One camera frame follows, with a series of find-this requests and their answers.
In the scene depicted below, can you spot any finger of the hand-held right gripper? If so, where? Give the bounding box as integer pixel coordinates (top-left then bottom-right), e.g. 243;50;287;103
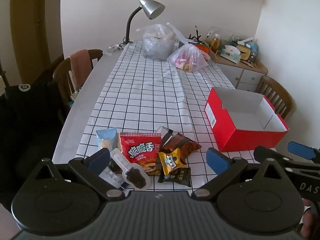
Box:
254;145;320;170
287;141;320;160

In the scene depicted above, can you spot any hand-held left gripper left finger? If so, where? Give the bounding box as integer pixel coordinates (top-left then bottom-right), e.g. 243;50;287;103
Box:
32;148;125;202

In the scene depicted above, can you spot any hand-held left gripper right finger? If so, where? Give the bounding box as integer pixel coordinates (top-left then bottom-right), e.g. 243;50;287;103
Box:
191;147;288;202

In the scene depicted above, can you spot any light blue snack packet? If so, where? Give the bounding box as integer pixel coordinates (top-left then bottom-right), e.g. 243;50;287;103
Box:
96;127;118;151

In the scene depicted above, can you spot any red cardboard box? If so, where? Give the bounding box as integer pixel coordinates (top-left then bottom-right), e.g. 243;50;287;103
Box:
204;87;290;153

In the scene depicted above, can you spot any brown snack packet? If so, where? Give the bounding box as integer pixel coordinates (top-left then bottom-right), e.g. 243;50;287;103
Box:
160;132;202;163

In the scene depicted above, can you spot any clear spoon-shaped snack packet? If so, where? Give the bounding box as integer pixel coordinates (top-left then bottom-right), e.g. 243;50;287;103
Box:
110;148;150;189

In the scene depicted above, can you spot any red snack packet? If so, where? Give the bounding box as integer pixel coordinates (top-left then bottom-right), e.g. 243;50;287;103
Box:
119;132;162;176

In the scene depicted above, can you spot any black snack packet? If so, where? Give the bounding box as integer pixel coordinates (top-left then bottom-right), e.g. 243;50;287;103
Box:
157;167;192;187

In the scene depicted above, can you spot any yellow snack packet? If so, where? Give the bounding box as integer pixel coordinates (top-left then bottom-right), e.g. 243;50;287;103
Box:
158;148;187;177

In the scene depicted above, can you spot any silver foil snack packet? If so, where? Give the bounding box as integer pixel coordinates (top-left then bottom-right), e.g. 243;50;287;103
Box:
156;125;174;147

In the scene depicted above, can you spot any person's right hand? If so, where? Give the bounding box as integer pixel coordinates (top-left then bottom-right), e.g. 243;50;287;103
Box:
296;199;320;238

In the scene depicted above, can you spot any wooden slatted chair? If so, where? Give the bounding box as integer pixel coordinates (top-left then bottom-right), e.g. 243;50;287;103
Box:
255;75;293;120

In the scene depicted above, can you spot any checkered white tablecloth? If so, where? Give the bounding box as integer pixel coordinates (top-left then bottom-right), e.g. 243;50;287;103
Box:
75;40;278;195

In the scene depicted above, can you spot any white cabinet with wooden top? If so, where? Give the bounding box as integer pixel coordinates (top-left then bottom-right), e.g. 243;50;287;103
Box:
207;51;268;93

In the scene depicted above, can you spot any wooden chair with pink cloth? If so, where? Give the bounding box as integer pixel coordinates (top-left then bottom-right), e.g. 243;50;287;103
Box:
52;49;103;110

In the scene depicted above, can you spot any light blue container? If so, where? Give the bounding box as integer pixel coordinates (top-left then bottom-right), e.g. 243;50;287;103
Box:
250;42;259;63

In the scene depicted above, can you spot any white tissue box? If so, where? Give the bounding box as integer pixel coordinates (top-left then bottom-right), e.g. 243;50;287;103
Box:
220;45;242;63

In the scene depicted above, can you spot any small clear plastic bag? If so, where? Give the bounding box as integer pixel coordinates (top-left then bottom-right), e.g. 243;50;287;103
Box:
167;44;210;73

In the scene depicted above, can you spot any orange case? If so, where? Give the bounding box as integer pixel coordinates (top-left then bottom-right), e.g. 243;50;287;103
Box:
180;42;210;55

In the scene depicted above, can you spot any amber bottle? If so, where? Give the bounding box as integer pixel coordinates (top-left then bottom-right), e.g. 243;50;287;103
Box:
211;34;222;54

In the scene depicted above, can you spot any black stand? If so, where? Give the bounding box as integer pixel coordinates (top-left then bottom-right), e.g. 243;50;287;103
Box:
187;25;203;43

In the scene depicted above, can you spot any clear plastic organizer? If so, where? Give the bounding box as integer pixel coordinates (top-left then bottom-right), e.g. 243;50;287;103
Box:
206;26;234;55

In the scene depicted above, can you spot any large clear plastic bag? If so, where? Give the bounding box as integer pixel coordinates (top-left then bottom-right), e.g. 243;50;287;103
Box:
136;22;190;61

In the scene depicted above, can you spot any brown wooden door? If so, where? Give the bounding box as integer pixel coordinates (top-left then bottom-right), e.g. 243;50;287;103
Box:
9;0;64;85

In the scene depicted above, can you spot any grey desk lamp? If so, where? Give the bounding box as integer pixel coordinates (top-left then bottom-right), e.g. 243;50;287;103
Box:
122;0;165;45

